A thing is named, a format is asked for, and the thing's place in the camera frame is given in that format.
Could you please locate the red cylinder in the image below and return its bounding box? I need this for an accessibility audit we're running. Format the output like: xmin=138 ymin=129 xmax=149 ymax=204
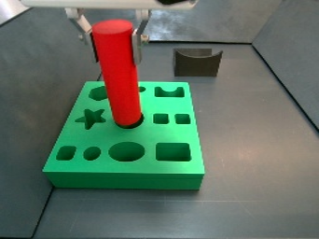
xmin=92 ymin=19 xmax=142 ymax=128

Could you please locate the black curved holder stand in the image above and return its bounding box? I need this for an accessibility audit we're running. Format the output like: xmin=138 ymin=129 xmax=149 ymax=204
xmin=174 ymin=49 xmax=223 ymax=77

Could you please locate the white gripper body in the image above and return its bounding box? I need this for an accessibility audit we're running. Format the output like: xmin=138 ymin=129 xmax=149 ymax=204
xmin=20 ymin=0 xmax=198 ymax=9

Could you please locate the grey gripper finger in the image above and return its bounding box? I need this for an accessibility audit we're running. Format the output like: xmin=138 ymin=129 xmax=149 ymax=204
xmin=66 ymin=7 xmax=99 ymax=63
xmin=132 ymin=9 xmax=151 ymax=64

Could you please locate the green shape sorting board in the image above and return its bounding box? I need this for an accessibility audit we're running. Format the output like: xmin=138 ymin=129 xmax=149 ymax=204
xmin=43 ymin=81 xmax=205 ymax=190

